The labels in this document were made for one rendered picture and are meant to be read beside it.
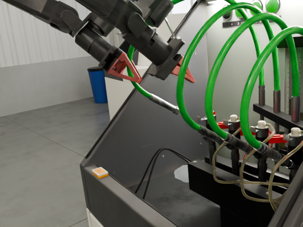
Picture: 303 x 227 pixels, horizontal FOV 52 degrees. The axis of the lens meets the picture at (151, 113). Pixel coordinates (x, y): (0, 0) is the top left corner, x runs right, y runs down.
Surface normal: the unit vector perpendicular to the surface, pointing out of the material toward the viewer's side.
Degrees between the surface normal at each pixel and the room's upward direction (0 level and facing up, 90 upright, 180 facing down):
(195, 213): 0
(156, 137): 90
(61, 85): 90
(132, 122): 90
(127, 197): 0
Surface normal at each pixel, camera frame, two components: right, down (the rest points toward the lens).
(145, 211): -0.10, -0.97
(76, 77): 0.63, 0.13
